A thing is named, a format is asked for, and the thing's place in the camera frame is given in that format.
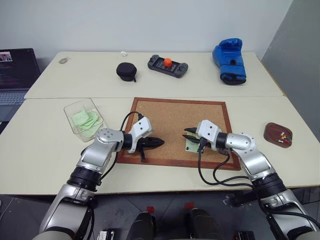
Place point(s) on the brown wooden tray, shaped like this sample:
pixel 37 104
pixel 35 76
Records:
pixel 272 132

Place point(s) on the clear plastic box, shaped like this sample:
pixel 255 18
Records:
pixel 75 130

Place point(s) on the grey laptop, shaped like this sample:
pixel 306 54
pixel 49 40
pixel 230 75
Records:
pixel 15 72

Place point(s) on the red tape piece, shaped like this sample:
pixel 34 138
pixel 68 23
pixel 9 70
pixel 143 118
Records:
pixel 189 205
pixel 150 209

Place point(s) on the orange ball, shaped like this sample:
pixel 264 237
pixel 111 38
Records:
pixel 167 62

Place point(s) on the black box with label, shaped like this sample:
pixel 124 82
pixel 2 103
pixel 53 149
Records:
pixel 107 235

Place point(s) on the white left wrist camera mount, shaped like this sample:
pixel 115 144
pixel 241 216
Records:
pixel 141 127

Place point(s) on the dark rounded shape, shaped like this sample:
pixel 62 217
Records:
pixel 203 225
pixel 143 226

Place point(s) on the blue boxing glove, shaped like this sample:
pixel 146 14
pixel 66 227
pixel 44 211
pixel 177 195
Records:
pixel 230 62

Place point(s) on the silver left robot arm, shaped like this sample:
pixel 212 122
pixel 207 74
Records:
pixel 87 157

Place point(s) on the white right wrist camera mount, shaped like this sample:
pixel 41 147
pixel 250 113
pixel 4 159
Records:
pixel 208 130

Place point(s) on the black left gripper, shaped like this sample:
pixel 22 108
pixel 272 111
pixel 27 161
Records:
pixel 143 143

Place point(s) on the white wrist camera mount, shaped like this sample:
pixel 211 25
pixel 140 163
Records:
pixel 141 127
pixel 208 130

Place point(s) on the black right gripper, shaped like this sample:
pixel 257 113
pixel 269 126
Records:
pixel 202 143

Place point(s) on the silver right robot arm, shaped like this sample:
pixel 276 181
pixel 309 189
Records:
pixel 252 155

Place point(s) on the black round zip case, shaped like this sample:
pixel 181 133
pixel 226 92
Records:
pixel 126 71

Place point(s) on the small white object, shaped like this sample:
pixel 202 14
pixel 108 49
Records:
pixel 123 53

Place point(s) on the green sticky note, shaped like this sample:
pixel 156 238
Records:
pixel 80 117
pixel 191 147
pixel 91 131
pixel 94 117

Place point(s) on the wood-framed cork board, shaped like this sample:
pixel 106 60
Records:
pixel 172 117

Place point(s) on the grey game controller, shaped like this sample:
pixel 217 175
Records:
pixel 157 65

